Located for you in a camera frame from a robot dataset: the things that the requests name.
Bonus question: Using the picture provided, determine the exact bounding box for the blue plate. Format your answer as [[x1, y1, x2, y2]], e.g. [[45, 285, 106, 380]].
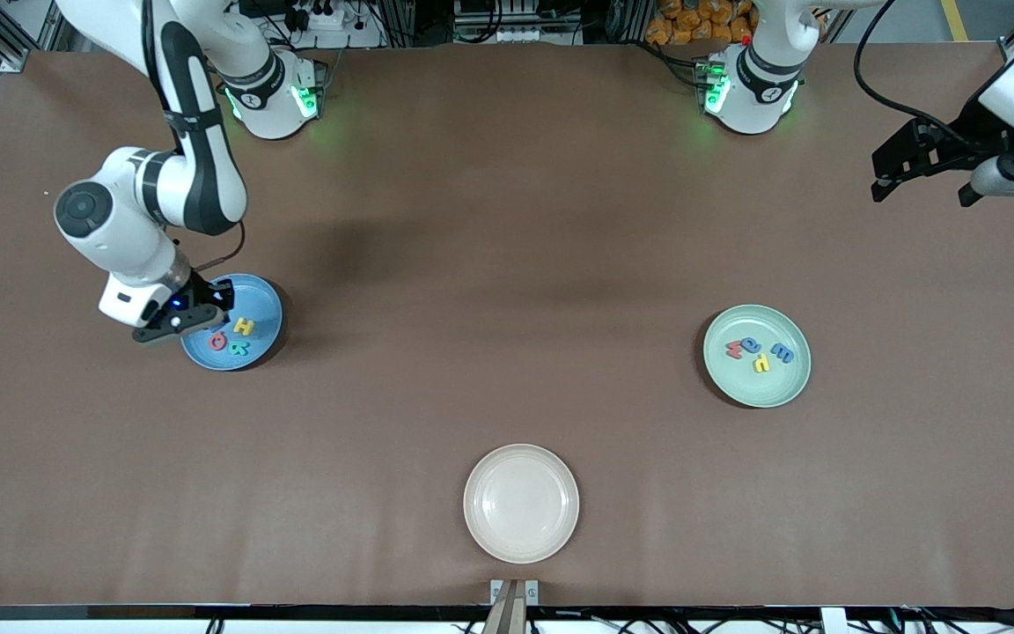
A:
[[180, 273, 284, 372]]

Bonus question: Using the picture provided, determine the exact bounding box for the green plate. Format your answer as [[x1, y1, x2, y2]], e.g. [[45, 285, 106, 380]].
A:
[[703, 304, 812, 409]]

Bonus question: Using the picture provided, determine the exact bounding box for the beige plate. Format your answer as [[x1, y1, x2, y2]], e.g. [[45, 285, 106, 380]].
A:
[[463, 443, 580, 564]]

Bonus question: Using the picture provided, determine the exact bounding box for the bag of orange items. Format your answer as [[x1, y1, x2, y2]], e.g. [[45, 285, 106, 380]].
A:
[[645, 0, 759, 47]]

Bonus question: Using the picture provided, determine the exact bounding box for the beige mounting bar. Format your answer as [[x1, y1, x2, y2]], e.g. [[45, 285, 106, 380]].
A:
[[482, 579, 527, 634]]

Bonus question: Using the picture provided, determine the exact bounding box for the metal clamp bracket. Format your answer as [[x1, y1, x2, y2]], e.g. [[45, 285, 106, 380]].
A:
[[490, 579, 540, 607]]

